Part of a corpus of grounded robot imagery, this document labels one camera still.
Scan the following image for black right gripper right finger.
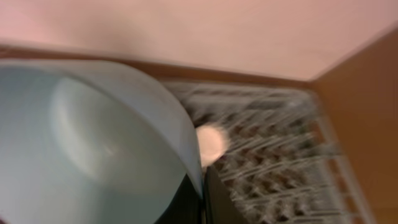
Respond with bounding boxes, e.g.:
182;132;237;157
203;166;248;224

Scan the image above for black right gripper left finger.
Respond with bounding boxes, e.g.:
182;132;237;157
155;175;201;224

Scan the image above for small pale green cup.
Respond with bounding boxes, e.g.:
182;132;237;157
196;123;230;168

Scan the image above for light blue bowl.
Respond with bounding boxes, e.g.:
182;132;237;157
1;60;203;224

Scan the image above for grey dishwasher rack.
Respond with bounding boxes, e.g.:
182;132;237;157
164;81;374;223

